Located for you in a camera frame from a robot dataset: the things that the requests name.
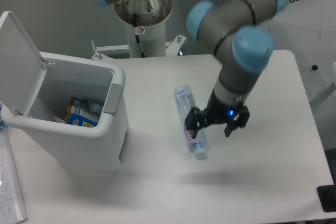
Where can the white metal base frame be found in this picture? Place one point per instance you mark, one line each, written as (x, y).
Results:
(172, 49)

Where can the clear plastic water bottle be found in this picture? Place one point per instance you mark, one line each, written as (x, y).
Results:
(185, 101)

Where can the blue cartoon snack bag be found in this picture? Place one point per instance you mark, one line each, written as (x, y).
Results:
(81, 112)

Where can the black device at edge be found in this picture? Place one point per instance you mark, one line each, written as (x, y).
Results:
(326, 193)

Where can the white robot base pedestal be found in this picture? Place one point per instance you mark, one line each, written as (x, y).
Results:
(151, 36)

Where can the white trash can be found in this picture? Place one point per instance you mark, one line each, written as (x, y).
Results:
(97, 147)

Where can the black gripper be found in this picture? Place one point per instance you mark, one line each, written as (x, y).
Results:
(217, 112)

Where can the white trash can lid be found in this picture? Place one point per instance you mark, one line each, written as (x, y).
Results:
(23, 69)

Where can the grey robot arm, blue caps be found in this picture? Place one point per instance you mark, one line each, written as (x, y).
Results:
(229, 31)

